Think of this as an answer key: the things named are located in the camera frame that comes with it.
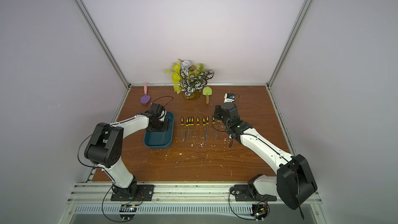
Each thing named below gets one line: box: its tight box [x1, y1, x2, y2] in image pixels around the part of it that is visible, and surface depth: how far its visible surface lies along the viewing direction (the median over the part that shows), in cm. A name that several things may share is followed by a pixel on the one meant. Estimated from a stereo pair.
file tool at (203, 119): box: [202, 116, 206, 142], surface depth 100 cm
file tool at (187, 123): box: [185, 117, 190, 143], surface depth 100 cm
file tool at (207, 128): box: [205, 115, 210, 142], surface depth 97 cm
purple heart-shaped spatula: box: [140, 82, 151, 106], surface depth 116 cm
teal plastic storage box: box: [143, 110, 175, 149], surface depth 92 cm
